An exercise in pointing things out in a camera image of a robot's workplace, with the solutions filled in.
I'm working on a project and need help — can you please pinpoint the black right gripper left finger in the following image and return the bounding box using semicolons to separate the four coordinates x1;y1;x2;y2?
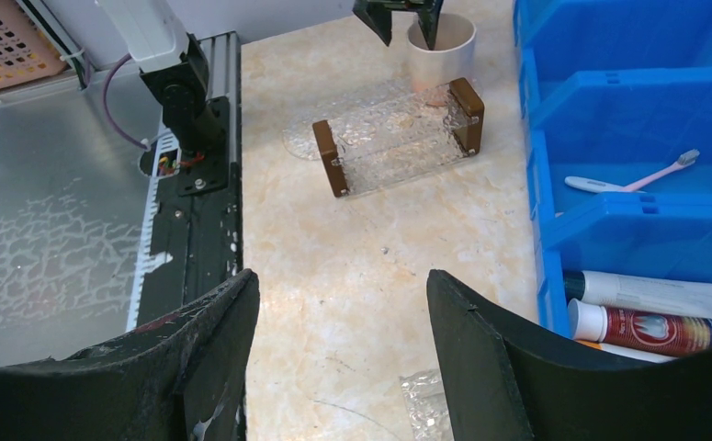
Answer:
0;269;260;440

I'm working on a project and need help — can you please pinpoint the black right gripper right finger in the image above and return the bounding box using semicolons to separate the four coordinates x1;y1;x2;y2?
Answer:
426;270;712;440

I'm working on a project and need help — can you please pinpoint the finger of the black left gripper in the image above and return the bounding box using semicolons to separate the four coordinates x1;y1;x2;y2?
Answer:
352;0;392;46
416;0;444;51

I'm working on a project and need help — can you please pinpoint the white ceramic mug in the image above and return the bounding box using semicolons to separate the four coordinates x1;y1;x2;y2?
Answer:
406;13;477;92

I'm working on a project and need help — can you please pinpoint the clear textured acrylic tray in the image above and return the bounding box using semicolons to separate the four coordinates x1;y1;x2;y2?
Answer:
400;369;454;441

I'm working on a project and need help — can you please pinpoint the clear holder with wooden ends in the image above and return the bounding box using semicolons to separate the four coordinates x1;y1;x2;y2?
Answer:
311;78;486;198

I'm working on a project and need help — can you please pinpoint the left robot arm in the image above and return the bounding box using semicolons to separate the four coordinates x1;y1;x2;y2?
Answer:
99;1;232;196

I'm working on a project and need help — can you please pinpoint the pink toothbrush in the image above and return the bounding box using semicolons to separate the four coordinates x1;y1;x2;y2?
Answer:
621;149;700;192

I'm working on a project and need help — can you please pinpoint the white tube orange cap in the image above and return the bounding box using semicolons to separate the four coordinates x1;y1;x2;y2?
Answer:
576;340;675;363

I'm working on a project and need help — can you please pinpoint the white tube black cap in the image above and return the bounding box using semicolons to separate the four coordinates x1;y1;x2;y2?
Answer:
563;271;712;319

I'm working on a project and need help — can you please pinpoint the blue divided storage bin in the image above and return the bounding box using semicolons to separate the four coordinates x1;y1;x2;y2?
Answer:
513;1;712;336

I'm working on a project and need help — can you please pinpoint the pink perforated basket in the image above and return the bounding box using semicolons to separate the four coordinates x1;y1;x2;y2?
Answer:
0;1;68;89

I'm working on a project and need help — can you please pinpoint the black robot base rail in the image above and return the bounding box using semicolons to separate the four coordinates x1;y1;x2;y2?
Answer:
126;31;243;331

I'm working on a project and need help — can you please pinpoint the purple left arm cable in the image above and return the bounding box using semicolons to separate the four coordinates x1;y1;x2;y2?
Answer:
102;53;153;153

